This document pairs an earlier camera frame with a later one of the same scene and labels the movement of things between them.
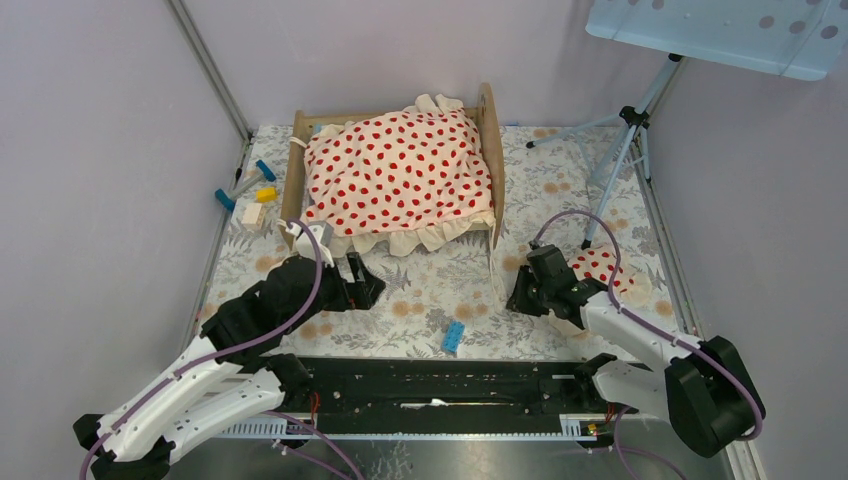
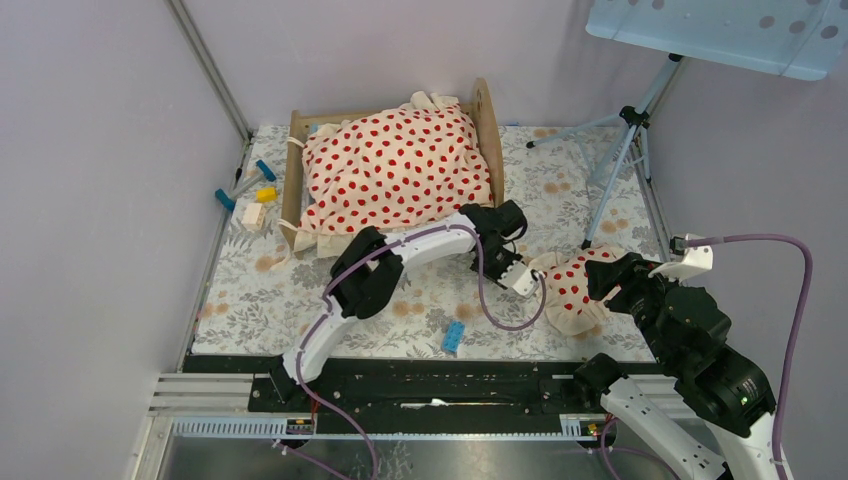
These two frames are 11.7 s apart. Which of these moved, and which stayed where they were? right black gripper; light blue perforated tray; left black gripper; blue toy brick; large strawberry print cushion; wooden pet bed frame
Moved: right black gripper; left black gripper
Stayed: wooden pet bed frame; large strawberry print cushion; light blue perforated tray; blue toy brick
